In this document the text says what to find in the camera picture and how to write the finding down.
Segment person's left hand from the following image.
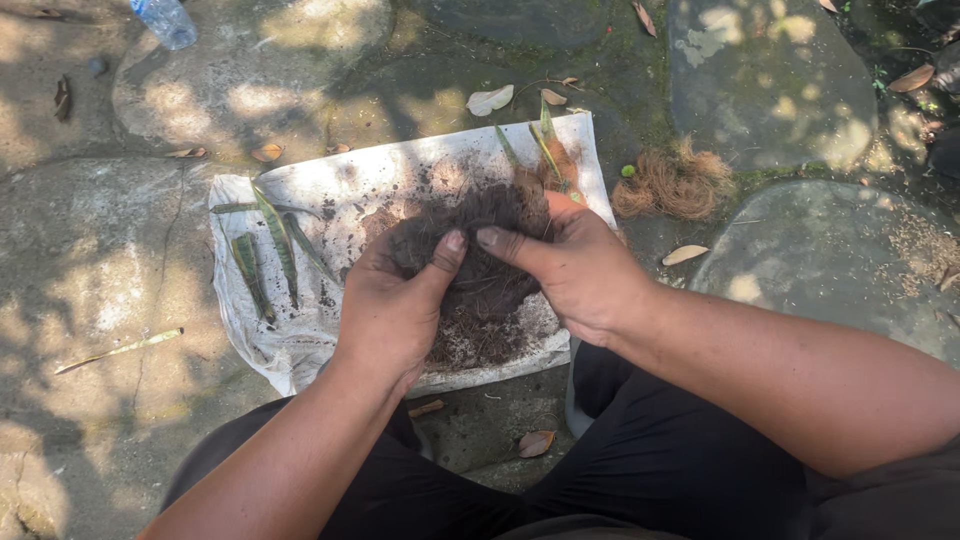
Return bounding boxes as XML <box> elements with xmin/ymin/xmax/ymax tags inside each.
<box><xmin>333</xmin><ymin>228</ymin><xmax>470</xmax><ymax>393</ymax></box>

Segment person's right hand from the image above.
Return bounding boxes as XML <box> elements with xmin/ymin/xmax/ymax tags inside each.
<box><xmin>476</xmin><ymin>189</ymin><xmax>655</xmax><ymax>348</ymax></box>

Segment dark coconut fibre clump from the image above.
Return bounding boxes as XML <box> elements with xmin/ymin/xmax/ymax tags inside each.
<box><xmin>388</xmin><ymin>182</ymin><xmax>558</xmax><ymax>320</ymax></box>

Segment white woven sack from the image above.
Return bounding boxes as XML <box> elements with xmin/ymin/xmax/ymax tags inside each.
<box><xmin>208</xmin><ymin>112</ymin><xmax>618</xmax><ymax>399</ymax></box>

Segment pale oval dry leaf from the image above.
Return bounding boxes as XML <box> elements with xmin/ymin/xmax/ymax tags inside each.
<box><xmin>661</xmin><ymin>244</ymin><xmax>711</xmax><ymax>267</ymax></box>

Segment narrow green snake plant leaf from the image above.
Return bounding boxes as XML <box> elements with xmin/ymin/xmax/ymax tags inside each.
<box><xmin>283</xmin><ymin>213</ymin><xmax>340</xmax><ymax>286</ymax></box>

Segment loose fibre soil pile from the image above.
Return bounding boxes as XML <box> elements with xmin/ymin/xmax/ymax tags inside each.
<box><xmin>426</xmin><ymin>288</ymin><xmax>560</xmax><ymax>370</ymax></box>

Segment fibre-wrapped snake plant cutting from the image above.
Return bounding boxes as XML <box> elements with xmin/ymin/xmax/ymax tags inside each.
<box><xmin>528</xmin><ymin>97</ymin><xmax>588</xmax><ymax>206</ymax></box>

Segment brown coconut fibre pile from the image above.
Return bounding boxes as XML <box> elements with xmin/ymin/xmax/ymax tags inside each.
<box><xmin>610</xmin><ymin>137</ymin><xmax>738</xmax><ymax>223</ymax></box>

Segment long striped snake plant leaf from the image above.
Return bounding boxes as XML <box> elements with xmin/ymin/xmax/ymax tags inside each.
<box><xmin>250</xmin><ymin>183</ymin><xmax>300</xmax><ymax>311</ymax></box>

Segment wide striped snake plant leaf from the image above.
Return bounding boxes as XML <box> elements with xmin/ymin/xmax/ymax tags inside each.
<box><xmin>228</xmin><ymin>232</ymin><xmax>277</xmax><ymax>326</ymax></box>

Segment small green snake plant shoot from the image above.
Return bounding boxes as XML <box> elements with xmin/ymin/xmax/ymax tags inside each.
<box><xmin>494</xmin><ymin>124</ymin><xmax>525</xmax><ymax>172</ymax></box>

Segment curled brown dry leaf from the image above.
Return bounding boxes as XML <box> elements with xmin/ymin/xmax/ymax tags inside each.
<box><xmin>518</xmin><ymin>429</ymin><xmax>557</xmax><ymax>459</ymax></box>

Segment person's black trousers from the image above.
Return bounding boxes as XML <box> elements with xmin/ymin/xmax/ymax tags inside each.
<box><xmin>159</xmin><ymin>341</ymin><xmax>960</xmax><ymax>540</ymax></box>

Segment pale whitish dry leaf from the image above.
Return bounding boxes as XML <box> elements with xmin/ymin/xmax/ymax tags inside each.
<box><xmin>465</xmin><ymin>84</ymin><xmax>516</xmax><ymax>118</ymax></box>

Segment yellow-green leaf strip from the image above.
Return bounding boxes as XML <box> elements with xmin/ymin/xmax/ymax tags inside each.
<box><xmin>53</xmin><ymin>327</ymin><xmax>186</xmax><ymax>377</ymax></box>

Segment narrow reddish dry leaf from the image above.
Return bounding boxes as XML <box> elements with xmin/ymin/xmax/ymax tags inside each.
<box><xmin>631</xmin><ymin>0</ymin><xmax>659</xmax><ymax>39</ymax></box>

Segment clear plastic water bottle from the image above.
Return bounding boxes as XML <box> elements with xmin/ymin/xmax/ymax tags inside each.
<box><xmin>128</xmin><ymin>0</ymin><xmax>199</xmax><ymax>52</ymax></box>

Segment black plastic pot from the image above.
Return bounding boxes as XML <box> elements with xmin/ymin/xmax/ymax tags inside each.
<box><xmin>927</xmin><ymin>126</ymin><xmax>960</xmax><ymax>180</ymax></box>

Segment large tan dry leaf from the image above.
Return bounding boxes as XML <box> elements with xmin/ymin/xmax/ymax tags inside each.
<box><xmin>886</xmin><ymin>63</ymin><xmax>937</xmax><ymax>94</ymax></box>

